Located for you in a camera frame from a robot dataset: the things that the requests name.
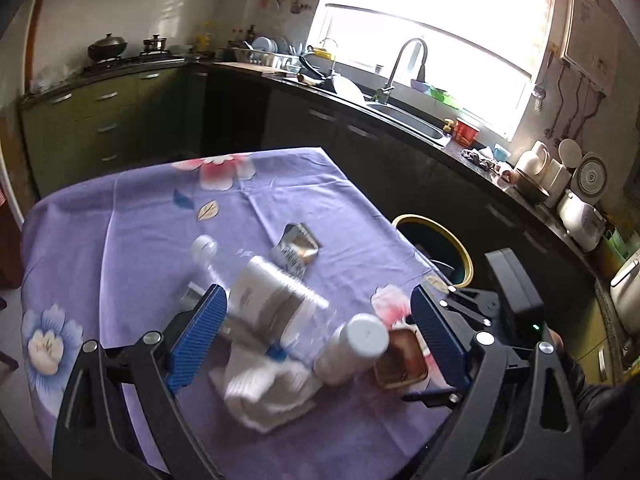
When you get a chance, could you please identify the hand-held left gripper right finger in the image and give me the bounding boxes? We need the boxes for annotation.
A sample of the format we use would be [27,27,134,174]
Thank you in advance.
[410,287,586,480]

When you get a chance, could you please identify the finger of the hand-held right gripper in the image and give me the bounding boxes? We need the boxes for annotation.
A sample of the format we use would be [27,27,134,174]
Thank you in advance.
[435,282,501,331]
[402,385,462,409]

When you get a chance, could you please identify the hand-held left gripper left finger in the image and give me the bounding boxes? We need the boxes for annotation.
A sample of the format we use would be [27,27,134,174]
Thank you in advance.
[52,283,228,480]

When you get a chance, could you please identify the brown plastic tray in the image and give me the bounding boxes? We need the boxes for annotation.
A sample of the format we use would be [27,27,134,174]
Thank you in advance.
[374,324,430,391]

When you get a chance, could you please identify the black bin with yellow rim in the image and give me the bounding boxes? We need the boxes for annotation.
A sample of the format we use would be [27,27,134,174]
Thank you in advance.
[391,214,475,291]

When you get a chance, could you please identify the clear plastic cup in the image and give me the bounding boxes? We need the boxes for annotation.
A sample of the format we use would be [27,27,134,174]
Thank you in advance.
[227,255,331,341]

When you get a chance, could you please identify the white cloth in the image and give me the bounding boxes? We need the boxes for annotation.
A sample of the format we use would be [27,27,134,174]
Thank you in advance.
[209,345,326,433]

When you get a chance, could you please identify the white plastic bottle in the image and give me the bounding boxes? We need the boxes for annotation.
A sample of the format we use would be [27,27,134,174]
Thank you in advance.
[314,312,391,387]

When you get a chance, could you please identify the silver foil wrapper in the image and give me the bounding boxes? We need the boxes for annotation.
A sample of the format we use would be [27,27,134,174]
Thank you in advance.
[270,222,321,277]

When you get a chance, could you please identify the person's right forearm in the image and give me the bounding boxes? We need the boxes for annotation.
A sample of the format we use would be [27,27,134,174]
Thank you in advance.
[567,355,640,480]

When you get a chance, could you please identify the white rice cooker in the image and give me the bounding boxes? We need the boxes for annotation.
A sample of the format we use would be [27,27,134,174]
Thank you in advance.
[557,187,608,253]

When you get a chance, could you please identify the black stone countertop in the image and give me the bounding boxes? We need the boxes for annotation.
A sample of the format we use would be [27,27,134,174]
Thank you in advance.
[20,55,640,361]

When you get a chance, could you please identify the metal bowl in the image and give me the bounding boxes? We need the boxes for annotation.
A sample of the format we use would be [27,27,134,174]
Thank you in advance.
[512,167,551,206]

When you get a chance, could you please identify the white rectangular container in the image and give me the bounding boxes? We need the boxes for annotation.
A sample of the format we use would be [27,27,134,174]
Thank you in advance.
[542,159,571,208]

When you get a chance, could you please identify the purple floral tablecloth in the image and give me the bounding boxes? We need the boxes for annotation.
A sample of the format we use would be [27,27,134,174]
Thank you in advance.
[20,147,468,480]

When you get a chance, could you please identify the white jug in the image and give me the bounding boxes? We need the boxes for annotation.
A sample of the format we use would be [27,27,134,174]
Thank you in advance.
[515,141,551,176]

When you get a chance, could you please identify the patterned round plate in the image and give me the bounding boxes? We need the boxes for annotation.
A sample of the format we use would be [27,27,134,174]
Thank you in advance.
[570,152,608,206]

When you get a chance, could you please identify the dark rag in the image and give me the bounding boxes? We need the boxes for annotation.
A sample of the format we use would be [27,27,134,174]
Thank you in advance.
[461,147,496,171]

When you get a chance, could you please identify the plain white round plate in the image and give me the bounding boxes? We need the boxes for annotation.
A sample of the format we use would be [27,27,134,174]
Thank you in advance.
[557,137,583,168]

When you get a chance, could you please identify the red paper cup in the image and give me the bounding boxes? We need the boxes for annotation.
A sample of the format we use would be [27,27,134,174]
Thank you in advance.
[454,117,481,146]

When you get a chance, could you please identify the steel sink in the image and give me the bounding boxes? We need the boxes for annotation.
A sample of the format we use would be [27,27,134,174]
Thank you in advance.
[367,102,451,148]

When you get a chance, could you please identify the hanging metal strainer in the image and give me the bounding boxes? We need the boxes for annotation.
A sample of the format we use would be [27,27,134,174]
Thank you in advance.
[532,45,558,113]

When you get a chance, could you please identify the kitchen window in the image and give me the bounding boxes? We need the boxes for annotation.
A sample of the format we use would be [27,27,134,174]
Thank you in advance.
[305,2,533,141]

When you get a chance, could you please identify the dark base cabinets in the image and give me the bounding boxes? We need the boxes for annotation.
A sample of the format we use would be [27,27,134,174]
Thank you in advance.
[200,65,621,386]

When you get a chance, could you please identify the green base cabinets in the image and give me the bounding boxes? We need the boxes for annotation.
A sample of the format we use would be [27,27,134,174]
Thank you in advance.
[17,57,208,196]

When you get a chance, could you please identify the steel kitchen faucet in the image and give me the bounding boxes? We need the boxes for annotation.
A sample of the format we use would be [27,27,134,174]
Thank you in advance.
[372,37,428,106]

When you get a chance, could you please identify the white water heater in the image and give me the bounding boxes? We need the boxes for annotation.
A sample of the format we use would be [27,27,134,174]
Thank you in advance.
[560,0,618,96]

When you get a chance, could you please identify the wooden cutting board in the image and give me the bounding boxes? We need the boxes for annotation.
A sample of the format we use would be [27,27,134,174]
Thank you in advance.
[215,61,273,75]

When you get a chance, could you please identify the black frying pan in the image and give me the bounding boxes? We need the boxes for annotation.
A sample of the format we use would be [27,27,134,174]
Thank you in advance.
[300,55,341,86]

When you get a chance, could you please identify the black gas stove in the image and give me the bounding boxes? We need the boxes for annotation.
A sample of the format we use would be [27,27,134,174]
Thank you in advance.
[82,52,188,76]

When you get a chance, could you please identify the white dish rack with dishes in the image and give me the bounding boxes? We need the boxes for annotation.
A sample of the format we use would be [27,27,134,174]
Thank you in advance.
[232,35,301,68]

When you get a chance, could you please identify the white plastic bag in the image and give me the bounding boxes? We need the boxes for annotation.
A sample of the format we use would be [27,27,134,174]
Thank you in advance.
[30,67,76,93]

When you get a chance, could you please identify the black wok with lid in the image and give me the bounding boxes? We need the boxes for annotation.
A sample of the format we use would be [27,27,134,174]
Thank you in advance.
[87,32,128,63]

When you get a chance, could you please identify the window blind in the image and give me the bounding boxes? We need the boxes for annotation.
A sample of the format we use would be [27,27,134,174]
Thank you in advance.
[320,0,558,81]

